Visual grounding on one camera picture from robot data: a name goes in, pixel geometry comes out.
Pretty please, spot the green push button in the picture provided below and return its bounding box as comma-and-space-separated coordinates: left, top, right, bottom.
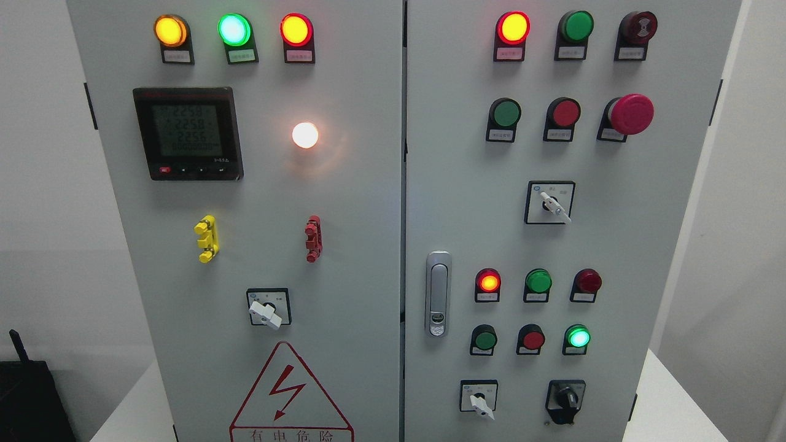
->
486, 98, 521, 143
470, 324, 499, 357

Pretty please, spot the yellow terminal connector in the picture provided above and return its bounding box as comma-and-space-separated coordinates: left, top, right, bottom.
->
193, 214, 220, 263

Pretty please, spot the red push button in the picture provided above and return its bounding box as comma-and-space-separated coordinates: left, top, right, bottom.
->
543, 97, 582, 142
516, 324, 545, 355

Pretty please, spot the yellow indicator lamp top left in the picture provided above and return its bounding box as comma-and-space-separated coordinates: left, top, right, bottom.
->
154, 14, 195, 65

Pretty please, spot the grey left cabinet door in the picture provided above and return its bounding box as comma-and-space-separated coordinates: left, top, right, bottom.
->
67, 1, 403, 441

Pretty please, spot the green lamp lower middle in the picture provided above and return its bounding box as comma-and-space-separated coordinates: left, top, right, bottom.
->
523, 268, 553, 304

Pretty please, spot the green lamp right top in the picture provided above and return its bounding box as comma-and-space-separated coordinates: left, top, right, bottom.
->
554, 9, 595, 61

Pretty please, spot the green lit indicator lamp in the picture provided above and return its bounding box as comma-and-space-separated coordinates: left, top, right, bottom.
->
217, 12, 259, 64

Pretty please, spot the green lamp button lower right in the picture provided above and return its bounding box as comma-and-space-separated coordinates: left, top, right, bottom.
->
562, 324, 592, 356

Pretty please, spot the red lit lamp left door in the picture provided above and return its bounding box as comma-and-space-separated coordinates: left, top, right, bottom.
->
279, 12, 316, 64

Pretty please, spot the black device with antenna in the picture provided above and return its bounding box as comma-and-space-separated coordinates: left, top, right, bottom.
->
1, 330, 76, 441

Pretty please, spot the black digital power meter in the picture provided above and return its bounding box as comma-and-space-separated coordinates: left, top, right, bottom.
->
133, 87, 244, 181

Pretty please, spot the red lit lamp right top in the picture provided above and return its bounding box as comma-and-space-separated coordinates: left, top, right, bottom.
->
493, 10, 531, 62

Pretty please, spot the red push button upper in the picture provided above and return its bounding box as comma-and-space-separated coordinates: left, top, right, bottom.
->
543, 97, 582, 142

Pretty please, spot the green push button lower left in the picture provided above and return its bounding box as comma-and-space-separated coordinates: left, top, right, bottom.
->
470, 324, 499, 357

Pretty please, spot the white selector switch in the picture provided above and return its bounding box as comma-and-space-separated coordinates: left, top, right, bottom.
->
524, 180, 576, 225
459, 379, 499, 421

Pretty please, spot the silver door lock handle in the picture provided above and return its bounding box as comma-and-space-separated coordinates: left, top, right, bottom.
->
425, 250, 452, 338

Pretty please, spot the red lamp lower right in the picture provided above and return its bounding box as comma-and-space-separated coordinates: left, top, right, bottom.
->
570, 268, 602, 304

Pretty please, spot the red terminal connector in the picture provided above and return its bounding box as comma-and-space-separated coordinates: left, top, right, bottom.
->
304, 215, 323, 263

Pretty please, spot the black rotary knob switch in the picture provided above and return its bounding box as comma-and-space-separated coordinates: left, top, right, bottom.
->
545, 379, 586, 425

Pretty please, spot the dark red buzzer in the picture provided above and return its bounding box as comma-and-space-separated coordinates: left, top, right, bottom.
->
614, 11, 658, 61

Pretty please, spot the red lit lamp lower left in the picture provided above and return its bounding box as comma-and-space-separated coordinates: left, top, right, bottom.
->
474, 268, 502, 304

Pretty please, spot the green push button upper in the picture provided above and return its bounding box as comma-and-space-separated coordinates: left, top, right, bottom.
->
486, 98, 521, 143

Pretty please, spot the white selector switch left door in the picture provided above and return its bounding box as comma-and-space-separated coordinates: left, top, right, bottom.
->
245, 287, 292, 330

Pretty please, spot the white selector switch right bottom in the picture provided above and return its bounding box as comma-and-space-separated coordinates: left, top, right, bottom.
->
459, 379, 499, 421

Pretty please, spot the grey right cabinet door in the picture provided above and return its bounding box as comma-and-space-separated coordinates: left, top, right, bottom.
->
403, 1, 741, 441

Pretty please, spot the white lit indicator lamp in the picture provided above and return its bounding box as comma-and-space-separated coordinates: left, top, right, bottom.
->
291, 121, 319, 149

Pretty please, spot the red electric hazard warning sticker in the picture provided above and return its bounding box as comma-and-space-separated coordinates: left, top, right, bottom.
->
228, 341, 356, 441

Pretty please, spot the red lit lamp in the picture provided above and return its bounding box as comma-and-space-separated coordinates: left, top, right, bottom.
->
493, 10, 531, 62
474, 268, 502, 304

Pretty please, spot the grey cabinet door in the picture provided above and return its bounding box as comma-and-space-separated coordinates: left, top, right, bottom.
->
403, 1, 741, 441
67, 1, 403, 441

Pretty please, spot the red mushroom emergency stop button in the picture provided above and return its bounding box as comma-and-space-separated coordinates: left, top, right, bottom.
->
597, 93, 655, 143

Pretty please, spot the white selector switch right upper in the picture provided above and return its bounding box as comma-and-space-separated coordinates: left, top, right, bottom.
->
524, 180, 576, 225

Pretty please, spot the red push button lower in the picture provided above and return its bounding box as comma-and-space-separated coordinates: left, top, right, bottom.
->
516, 324, 545, 355

